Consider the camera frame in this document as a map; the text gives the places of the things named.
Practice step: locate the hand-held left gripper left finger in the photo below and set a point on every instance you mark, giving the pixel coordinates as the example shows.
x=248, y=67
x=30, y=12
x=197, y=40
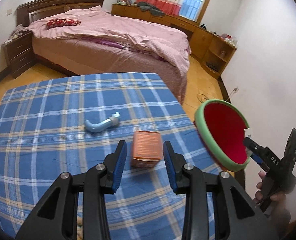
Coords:
x=119, y=165

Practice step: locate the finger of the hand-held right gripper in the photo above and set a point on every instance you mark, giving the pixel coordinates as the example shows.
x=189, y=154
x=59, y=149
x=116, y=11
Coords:
x=257, y=159
x=254, y=146

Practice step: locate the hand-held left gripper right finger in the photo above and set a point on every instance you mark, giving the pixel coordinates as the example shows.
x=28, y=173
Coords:
x=168, y=165

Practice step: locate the orange cardboard box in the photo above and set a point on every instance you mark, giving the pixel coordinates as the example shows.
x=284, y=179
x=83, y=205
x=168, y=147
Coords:
x=146, y=147

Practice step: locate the green and red bin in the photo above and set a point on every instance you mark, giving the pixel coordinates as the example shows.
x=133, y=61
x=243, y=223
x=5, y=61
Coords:
x=223, y=130

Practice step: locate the person's right forearm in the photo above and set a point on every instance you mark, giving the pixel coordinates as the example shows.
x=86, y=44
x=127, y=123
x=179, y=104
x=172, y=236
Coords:
x=280, y=215

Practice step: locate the person's right hand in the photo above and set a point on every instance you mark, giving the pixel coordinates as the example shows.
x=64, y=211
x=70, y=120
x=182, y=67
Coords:
x=258, y=197

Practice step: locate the light blue bent tube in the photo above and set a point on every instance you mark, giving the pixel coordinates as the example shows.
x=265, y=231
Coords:
x=98, y=127

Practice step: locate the blue plaid tablecloth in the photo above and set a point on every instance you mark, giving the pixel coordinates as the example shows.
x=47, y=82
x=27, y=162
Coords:
x=50, y=120

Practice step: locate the flat black device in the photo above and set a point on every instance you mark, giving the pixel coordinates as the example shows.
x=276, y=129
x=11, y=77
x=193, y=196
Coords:
x=212, y=66

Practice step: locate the small jar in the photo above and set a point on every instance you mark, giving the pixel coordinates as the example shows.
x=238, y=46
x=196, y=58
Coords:
x=222, y=53

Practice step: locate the pink and white clutter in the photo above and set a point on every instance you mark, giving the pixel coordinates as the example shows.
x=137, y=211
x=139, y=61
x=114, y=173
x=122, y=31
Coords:
x=228, y=39

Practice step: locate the wooden bed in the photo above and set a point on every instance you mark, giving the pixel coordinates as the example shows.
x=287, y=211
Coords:
x=113, y=55

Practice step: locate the long wooden cabinet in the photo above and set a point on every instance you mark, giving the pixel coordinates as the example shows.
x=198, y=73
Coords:
x=203, y=42

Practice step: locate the small black gadget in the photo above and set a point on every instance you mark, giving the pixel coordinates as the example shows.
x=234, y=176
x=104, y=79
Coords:
x=203, y=26

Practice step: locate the pink checked quilt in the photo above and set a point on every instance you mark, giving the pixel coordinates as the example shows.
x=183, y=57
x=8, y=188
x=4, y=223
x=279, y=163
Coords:
x=113, y=30

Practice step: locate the dark wooden nightstand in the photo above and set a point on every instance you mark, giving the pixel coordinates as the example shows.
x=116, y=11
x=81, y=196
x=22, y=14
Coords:
x=20, y=52

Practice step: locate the red patterned pillow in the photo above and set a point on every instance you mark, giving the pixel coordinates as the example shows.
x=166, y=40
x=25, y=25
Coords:
x=63, y=23

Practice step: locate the window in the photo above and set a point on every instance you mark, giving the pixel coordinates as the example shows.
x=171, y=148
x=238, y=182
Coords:
x=195, y=2

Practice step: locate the grey clothes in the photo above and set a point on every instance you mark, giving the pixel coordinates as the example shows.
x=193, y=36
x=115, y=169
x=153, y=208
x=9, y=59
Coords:
x=150, y=7

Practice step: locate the row of books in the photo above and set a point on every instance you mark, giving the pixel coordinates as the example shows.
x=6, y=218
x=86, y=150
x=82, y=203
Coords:
x=124, y=0

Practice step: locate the patterned cloth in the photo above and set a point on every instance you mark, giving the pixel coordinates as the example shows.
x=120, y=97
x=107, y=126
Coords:
x=16, y=33

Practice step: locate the dark wooden headboard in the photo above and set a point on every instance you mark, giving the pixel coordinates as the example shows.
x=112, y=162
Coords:
x=63, y=0

